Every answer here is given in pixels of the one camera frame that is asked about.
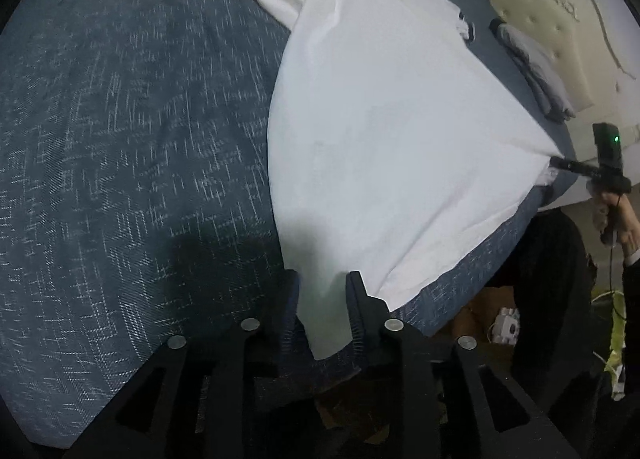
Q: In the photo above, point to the cardboard box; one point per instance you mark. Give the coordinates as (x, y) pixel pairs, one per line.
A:
(480, 309)

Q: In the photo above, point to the grey garment with black trim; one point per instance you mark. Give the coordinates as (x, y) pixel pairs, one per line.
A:
(540, 69)

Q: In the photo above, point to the yellow green bag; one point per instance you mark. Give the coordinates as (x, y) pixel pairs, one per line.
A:
(617, 339)

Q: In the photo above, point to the person's black clothing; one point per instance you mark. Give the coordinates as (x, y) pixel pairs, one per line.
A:
(550, 289)

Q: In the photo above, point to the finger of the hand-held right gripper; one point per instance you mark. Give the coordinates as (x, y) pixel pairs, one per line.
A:
(570, 165)

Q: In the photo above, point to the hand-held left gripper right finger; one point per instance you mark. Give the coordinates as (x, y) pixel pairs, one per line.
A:
(354, 304)

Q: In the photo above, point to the blue speckled bedspread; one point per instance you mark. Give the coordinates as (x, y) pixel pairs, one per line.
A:
(125, 164)

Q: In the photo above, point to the white power strip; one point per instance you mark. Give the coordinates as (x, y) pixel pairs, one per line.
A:
(506, 326)

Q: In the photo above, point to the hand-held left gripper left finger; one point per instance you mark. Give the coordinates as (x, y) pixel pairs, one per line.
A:
(292, 299)

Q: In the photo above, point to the person's right forearm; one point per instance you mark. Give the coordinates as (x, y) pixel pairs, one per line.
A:
(634, 284)

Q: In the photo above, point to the person's right hand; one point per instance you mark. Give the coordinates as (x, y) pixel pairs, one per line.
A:
(625, 224)

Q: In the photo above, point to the white shirt with black cuffs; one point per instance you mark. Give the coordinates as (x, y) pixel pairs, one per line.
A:
(390, 139)

